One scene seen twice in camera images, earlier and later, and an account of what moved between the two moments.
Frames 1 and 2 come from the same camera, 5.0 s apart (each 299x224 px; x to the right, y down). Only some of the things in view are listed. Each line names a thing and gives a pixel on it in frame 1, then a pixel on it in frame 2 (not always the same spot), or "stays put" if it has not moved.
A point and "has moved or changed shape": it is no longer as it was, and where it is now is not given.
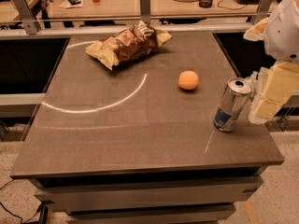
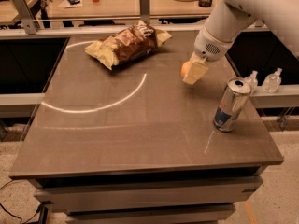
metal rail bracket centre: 145,6 stays put
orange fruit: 188,79 has moved or changed shape
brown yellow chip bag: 128,44 stays put
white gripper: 284,32 to 207,47
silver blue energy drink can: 232,105 stays put
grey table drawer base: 176,196 stays put
